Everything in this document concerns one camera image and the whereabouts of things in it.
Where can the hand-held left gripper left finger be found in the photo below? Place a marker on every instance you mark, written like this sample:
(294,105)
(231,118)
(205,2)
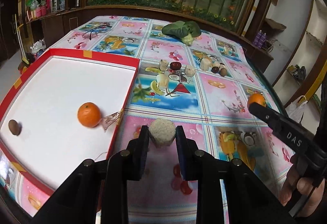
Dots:
(144,152)

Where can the pale potato chunk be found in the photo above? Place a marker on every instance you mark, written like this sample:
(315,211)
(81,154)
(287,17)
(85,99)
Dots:
(205,64)

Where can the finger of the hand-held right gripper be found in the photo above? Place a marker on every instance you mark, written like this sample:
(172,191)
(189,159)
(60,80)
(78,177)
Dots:
(264,114)

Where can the orange mandarin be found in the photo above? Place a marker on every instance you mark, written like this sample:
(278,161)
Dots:
(256,99)
(88,114)

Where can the person's right hand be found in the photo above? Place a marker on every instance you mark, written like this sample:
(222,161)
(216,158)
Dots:
(310,196)

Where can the white peeled chunk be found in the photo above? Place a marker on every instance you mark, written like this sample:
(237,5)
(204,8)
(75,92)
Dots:
(162,81)

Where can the dark red jujube date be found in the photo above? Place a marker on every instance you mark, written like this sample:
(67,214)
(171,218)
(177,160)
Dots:
(215,70)
(175,65)

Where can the pink bottle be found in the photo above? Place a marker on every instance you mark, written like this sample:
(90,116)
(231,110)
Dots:
(49,2)

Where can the red and white cardboard box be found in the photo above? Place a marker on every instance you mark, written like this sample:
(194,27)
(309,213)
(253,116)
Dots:
(63,81)

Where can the small beige chunk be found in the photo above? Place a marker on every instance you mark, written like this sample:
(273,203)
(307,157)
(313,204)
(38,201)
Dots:
(223,71)

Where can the white plastic bag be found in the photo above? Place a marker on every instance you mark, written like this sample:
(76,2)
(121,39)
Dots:
(38,46)
(299,107)

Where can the white and yellow long board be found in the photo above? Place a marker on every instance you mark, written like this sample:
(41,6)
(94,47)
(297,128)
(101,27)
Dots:
(253,9)

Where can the green packet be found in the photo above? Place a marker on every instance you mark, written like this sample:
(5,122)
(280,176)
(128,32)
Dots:
(33,3)

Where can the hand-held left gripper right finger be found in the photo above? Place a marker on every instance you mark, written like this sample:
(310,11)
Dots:
(180,157)

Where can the clear plastic wrapper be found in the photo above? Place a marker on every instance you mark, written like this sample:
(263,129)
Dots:
(110,119)

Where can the green bok choy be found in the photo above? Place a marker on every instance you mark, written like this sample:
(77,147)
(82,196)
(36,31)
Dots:
(178,28)

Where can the black item on shelf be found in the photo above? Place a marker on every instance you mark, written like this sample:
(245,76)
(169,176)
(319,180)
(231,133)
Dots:
(297,72)

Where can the purple bottle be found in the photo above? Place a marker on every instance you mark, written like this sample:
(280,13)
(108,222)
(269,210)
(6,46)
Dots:
(259,39)
(264,40)

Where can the brown cardboard piece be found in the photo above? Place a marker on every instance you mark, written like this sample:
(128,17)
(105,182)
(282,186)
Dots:
(276,25)

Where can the printed fruit tablecloth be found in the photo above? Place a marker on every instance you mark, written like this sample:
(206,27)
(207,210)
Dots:
(219,96)

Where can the pink containers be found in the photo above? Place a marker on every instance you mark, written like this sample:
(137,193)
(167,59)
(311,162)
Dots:
(40,11)

